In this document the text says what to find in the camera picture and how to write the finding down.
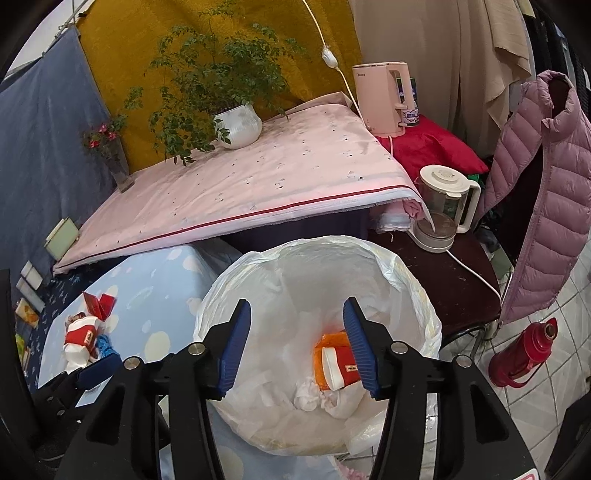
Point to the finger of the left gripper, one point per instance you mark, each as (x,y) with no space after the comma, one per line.
(99,371)

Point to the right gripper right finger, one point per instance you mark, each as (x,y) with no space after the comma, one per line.
(363,353)

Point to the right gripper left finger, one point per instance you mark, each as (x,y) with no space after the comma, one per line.
(231,355)

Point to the blue wrapper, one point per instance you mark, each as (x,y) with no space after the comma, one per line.
(103,347)

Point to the orange snack wrapper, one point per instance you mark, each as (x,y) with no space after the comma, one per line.
(328,340)

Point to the red white paper cup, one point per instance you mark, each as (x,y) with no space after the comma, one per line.
(79,339)

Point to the red envelope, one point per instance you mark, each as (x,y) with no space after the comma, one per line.
(100,307)

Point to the white tissue pile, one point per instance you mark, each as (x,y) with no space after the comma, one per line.
(318,394)

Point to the dark red scrunchie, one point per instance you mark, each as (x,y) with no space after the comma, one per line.
(72,318)

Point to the white lined trash bin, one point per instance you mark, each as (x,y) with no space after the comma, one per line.
(297,291)

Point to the green yellow box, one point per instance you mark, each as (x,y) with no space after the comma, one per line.
(23,351)

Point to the light blue patterned tablecloth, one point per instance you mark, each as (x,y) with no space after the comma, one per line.
(157,296)

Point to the dark blue patterned cloth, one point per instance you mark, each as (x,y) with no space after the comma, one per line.
(60,292)

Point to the orange print cup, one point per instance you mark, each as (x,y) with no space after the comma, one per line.
(26,313)

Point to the white jar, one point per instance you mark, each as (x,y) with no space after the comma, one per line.
(31,275)

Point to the green tissue box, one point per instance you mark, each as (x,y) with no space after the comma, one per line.
(61,238)

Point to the red thermos flask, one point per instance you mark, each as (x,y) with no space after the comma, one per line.
(516,365)

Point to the white blender jug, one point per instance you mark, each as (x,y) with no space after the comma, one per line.
(451,199)

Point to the pink bed cover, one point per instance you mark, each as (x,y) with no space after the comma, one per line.
(319,159)

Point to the pink puffer jacket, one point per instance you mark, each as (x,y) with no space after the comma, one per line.
(549,122)

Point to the glass vase with flowers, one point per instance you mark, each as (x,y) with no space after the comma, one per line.
(104,141)

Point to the pink electric kettle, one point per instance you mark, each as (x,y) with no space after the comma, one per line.
(384,92)

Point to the potted green plant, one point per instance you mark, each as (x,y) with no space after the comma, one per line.
(206,73)

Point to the beige hanging curtain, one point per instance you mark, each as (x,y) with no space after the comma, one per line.
(465,57)

